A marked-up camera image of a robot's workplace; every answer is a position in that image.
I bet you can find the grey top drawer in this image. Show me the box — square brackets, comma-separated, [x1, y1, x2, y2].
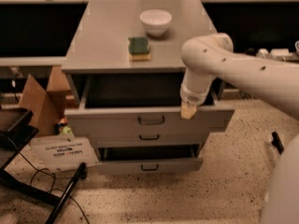
[65, 72, 234, 135]

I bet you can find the grey drawer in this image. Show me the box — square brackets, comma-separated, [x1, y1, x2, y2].
[65, 72, 234, 135]
[91, 133, 208, 144]
[97, 145, 203, 175]

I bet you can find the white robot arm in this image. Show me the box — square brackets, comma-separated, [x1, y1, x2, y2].
[180, 33, 299, 224]

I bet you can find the grey drawer cabinet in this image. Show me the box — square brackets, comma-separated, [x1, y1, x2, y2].
[62, 0, 227, 149]

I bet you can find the grey bottom drawer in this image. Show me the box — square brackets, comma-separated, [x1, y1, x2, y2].
[97, 145, 203, 175]

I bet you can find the grey middle drawer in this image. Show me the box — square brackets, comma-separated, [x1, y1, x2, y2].
[91, 133, 208, 144]

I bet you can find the green and yellow sponge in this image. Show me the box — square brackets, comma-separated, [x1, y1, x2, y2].
[128, 36, 150, 61]

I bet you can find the black stand leg right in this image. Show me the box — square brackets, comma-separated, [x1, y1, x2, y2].
[272, 132, 284, 154]

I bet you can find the white ceramic bowl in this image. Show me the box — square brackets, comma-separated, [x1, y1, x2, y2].
[139, 9, 172, 37]

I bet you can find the brown cardboard box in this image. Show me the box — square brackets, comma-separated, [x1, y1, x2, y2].
[19, 66, 78, 136]

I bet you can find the white box flap with print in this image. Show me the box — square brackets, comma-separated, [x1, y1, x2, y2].
[30, 134, 98, 173]

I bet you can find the black cable on floor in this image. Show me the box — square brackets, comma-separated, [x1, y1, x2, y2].
[17, 151, 92, 224]

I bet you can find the black stand frame left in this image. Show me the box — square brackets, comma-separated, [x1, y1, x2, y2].
[0, 107, 88, 224]

